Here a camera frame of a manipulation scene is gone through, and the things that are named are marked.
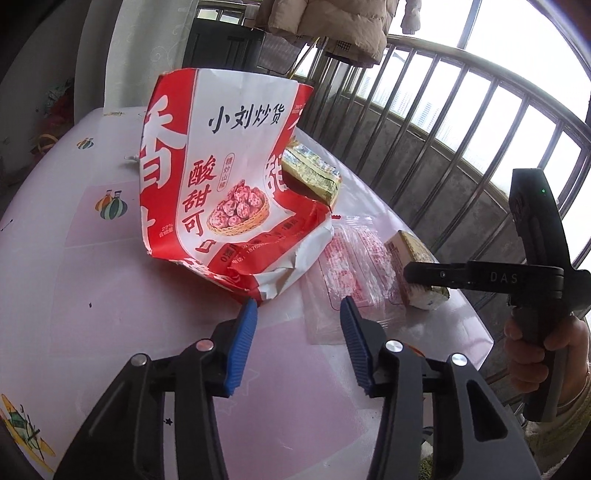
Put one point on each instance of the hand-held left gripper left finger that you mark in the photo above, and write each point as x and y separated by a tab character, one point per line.
240	346

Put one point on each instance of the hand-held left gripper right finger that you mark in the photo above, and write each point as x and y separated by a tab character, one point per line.
358	346

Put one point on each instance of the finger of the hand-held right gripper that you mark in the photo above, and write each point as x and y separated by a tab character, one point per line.
434	274

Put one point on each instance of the yellow snack packet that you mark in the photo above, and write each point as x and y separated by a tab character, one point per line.
411	251
309	173

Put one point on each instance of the red white snack bag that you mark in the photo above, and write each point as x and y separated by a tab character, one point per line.
231	161

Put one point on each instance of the person's right forearm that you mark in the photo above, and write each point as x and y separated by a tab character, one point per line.
572	429

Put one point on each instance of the person's right hand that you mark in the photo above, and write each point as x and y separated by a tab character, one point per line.
572	341

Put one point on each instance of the clear plastic wrapper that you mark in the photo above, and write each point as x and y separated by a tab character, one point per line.
351	272

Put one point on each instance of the metal balcony railing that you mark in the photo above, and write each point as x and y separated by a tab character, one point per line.
438	138

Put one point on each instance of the grey mesh rack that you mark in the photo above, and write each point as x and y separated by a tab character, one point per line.
281	55

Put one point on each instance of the beige down jacket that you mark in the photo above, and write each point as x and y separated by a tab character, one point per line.
332	23

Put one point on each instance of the pile of colourful bags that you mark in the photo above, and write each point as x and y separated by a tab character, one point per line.
55	120

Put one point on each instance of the dark cabinet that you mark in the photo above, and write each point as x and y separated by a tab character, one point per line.
221	50

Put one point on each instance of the white lace curtain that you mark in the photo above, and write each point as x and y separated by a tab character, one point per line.
161	37

